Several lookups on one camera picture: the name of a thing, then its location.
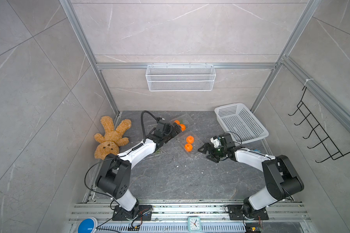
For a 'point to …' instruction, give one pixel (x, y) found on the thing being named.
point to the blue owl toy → (257, 151)
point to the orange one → (190, 139)
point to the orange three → (183, 127)
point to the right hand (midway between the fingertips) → (203, 153)
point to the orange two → (188, 147)
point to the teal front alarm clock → (195, 224)
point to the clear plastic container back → (184, 122)
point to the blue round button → (88, 225)
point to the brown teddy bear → (110, 142)
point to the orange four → (177, 122)
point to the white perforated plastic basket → (238, 120)
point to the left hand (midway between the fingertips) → (179, 128)
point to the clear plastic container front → (197, 143)
